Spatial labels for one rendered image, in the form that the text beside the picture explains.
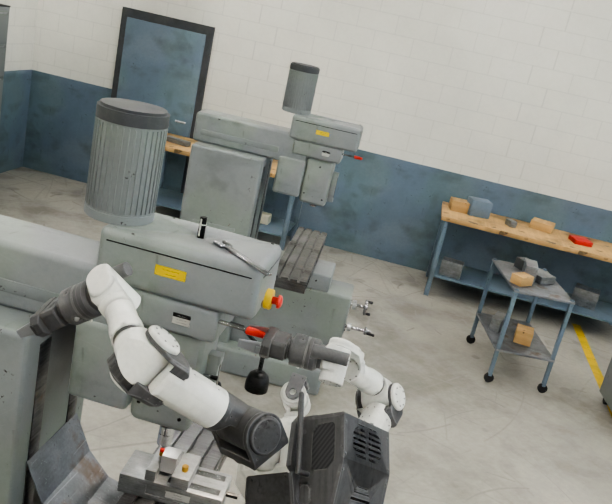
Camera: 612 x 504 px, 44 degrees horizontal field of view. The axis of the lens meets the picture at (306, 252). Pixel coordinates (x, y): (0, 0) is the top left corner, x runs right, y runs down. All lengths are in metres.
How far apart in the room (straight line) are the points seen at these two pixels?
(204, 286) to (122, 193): 0.34
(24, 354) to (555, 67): 7.10
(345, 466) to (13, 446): 1.10
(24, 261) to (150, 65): 6.93
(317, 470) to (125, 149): 0.99
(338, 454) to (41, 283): 1.05
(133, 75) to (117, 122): 7.10
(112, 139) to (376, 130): 6.63
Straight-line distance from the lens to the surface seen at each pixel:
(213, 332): 2.11
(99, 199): 2.15
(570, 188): 8.73
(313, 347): 1.99
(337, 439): 1.68
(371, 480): 1.76
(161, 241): 2.08
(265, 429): 1.61
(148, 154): 2.11
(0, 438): 2.41
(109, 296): 1.66
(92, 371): 2.30
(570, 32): 8.57
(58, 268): 2.24
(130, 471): 2.64
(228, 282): 2.04
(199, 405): 1.56
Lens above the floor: 2.56
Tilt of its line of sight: 18 degrees down
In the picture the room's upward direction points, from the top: 13 degrees clockwise
